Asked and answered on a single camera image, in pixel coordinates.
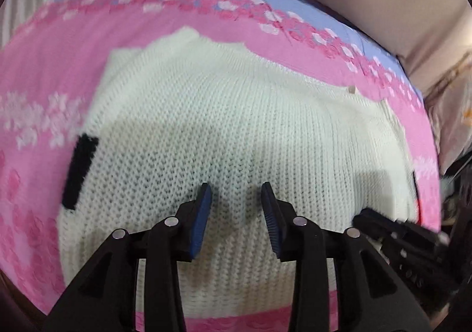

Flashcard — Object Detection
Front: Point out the white red black knit sweater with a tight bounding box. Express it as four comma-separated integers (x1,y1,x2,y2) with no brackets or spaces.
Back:
57,27,421,319

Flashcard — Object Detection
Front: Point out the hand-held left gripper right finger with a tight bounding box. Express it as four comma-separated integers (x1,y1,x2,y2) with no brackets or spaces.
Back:
260,182,432,332

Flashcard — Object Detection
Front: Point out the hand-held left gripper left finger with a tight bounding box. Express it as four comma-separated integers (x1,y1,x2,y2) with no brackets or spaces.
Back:
43,182,212,332

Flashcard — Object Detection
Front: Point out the pink floral bed sheet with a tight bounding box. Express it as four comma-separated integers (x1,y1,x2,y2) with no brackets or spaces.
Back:
0,0,443,332

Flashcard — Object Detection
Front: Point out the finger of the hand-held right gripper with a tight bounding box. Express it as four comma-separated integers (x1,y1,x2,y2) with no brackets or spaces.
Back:
352,207,450,249

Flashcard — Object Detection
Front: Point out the beige patterned cloth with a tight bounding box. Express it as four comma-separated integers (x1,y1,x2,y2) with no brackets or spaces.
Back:
424,53,472,174

